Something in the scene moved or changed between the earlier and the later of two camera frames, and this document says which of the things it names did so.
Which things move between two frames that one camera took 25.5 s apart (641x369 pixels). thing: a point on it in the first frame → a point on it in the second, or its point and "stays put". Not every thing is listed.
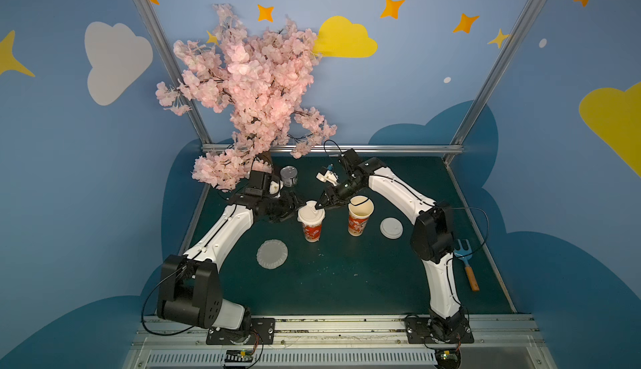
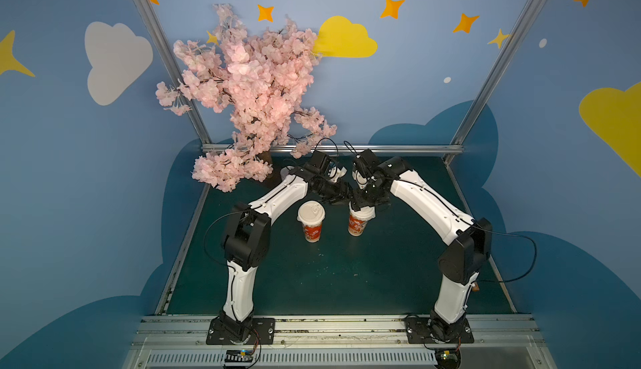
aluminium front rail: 505,341 stays put
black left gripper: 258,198 → 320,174
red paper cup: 360,209 stays put
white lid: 308,214 stays put
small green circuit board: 239,356 stays put
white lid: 391,228 → 364,213
